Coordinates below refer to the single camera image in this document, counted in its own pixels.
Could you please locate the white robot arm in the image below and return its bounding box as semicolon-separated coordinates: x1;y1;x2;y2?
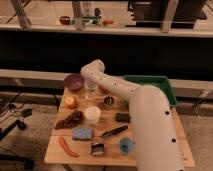
80;59;185;171

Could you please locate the red chili pepper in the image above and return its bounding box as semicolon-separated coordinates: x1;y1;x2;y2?
59;136;79;157

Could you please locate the white plastic cup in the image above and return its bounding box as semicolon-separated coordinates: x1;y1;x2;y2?
84;106;101;126

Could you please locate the blue plastic cup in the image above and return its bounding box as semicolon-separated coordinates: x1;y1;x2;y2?
119;137;134;155

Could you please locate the bunch of dark grapes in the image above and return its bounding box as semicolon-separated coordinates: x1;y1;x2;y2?
55;110;83;130

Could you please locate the red bowl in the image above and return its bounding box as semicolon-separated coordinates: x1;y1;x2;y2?
99;86;109;94

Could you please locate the peach fruit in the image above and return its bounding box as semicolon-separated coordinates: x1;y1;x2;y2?
65;96;77;109

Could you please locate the purple bowl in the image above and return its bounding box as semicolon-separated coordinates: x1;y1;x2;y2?
64;73;84;92

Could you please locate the wooden table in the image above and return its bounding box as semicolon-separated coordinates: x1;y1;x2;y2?
44;77;196;168

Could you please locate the blue sponge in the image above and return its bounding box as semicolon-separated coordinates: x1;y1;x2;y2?
72;127;93;140

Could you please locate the green plastic tray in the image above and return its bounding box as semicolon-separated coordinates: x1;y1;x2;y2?
123;75;177;108

